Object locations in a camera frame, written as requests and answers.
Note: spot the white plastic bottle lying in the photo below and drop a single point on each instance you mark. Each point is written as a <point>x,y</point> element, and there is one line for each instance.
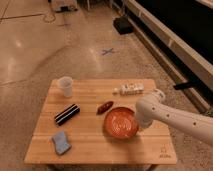
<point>129,89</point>

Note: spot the dark red oblong object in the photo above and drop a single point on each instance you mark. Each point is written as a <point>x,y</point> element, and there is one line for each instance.
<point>104,107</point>

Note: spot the black object on floor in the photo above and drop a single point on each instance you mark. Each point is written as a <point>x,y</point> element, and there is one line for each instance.
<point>122,25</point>

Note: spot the black white striped box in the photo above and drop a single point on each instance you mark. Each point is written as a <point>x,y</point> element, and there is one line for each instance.
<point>65,115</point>

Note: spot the clear plastic cup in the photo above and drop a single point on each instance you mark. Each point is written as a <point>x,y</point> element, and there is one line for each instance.
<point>65,85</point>

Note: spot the orange ceramic bowl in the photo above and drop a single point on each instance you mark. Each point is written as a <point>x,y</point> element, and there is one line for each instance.
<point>120,123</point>

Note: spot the wooden table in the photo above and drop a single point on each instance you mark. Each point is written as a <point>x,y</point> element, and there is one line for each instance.
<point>89,142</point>

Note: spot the grey equipment at top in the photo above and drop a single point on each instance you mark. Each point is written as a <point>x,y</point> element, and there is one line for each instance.
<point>63,5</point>

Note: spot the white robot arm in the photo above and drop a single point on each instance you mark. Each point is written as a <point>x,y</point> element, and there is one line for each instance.
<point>150,107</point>

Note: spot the white rail barrier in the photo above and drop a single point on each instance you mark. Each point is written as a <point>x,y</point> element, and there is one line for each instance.
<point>180,35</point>

